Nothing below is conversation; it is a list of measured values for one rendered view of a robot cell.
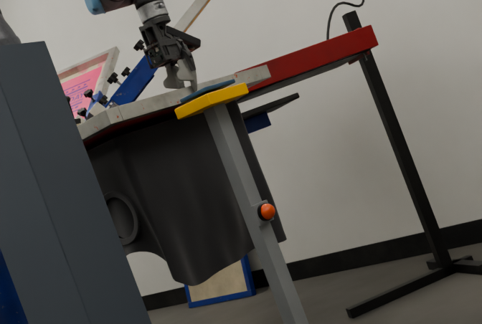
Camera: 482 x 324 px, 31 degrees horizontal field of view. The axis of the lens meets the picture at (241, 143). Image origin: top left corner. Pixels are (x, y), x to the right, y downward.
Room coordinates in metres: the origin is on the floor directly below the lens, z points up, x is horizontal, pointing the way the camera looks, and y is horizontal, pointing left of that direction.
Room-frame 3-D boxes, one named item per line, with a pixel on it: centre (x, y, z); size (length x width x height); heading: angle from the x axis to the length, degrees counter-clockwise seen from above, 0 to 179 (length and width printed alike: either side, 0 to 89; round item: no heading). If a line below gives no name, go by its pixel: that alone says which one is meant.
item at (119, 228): (2.36, 0.43, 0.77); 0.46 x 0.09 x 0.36; 44
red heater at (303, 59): (3.63, -0.31, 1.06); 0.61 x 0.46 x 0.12; 104
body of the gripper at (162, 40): (2.24, 0.10, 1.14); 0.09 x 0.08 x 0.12; 134
